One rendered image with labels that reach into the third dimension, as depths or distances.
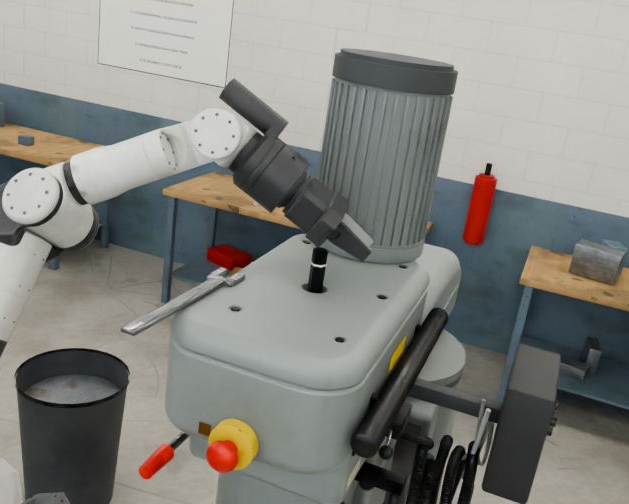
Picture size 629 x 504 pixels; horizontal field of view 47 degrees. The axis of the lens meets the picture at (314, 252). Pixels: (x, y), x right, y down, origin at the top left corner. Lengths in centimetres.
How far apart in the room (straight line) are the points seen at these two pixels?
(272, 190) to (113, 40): 539
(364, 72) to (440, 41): 411
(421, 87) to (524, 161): 410
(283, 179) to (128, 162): 21
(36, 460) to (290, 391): 255
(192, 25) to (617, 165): 327
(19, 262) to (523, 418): 82
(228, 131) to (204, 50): 492
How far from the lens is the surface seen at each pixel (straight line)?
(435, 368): 162
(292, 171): 96
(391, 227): 117
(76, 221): 104
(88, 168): 102
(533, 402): 126
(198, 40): 588
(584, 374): 494
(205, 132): 95
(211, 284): 99
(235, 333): 88
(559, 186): 521
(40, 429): 323
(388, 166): 114
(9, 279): 102
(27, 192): 101
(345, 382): 85
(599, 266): 477
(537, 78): 514
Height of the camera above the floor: 228
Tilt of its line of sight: 19 degrees down
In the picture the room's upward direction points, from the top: 8 degrees clockwise
